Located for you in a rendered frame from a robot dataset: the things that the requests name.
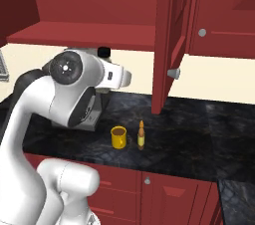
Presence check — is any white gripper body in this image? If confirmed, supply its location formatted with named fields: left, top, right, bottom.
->
left=120, top=67, right=133, bottom=89

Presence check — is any yellow mug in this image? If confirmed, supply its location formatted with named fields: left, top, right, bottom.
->
left=110, top=125, right=128, bottom=150

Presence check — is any yellow bottle with orange cap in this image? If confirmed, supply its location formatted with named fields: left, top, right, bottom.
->
left=136, top=119, right=146, bottom=151

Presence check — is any dark red open cabinet door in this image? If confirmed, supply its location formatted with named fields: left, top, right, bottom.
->
left=0, top=0, right=41, bottom=49

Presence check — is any red narrow base cabinet door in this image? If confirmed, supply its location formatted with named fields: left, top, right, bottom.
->
left=198, top=180, right=224, bottom=225

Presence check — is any red drawer front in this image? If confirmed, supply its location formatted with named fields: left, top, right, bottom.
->
left=23, top=152, right=143, bottom=203
left=87, top=195, right=141, bottom=225

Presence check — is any red open wall cabinet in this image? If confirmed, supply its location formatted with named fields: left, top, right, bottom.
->
left=5, top=0, right=159, bottom=53

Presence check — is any red drawer handle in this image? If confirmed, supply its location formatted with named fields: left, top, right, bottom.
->
left=90, top=206, right=116, bottom=216
left=99, top=179, right=114, bottom=187

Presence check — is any red closed wall cabinet door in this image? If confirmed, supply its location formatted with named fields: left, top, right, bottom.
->
left=188, top=0, right=255, bottom=60

